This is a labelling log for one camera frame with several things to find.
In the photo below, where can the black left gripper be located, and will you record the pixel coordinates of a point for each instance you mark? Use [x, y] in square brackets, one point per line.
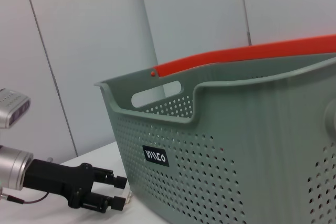
[57, 179]

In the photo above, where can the grey perforated plastic storage bin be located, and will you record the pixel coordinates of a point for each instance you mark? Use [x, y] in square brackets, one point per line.
[236, 142]

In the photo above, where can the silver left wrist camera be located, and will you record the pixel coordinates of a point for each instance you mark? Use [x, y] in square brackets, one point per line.
[13, 108]

